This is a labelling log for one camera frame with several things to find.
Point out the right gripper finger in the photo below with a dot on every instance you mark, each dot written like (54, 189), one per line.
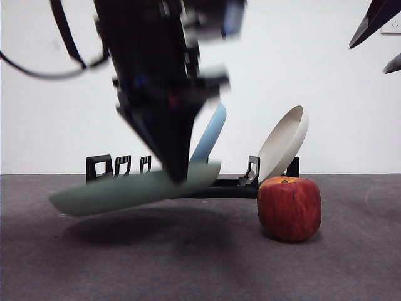
(394, 66)
(382, 15)

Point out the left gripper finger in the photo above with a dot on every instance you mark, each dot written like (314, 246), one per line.
(147, 141)
(175, 141)

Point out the green plate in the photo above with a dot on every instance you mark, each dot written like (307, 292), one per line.
(109, 197)

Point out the red apple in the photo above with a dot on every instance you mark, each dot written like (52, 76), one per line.
(288, 210)

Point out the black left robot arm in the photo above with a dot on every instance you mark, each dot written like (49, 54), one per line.
(141, 47)

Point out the blue plate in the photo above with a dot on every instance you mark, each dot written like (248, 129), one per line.
(208, 138)

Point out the black plate rack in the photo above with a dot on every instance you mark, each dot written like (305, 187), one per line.
(232, 191)

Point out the cream plate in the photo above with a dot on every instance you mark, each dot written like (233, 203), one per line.
(282, 147)

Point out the white wall socket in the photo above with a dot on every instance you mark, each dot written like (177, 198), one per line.
(391, 29)

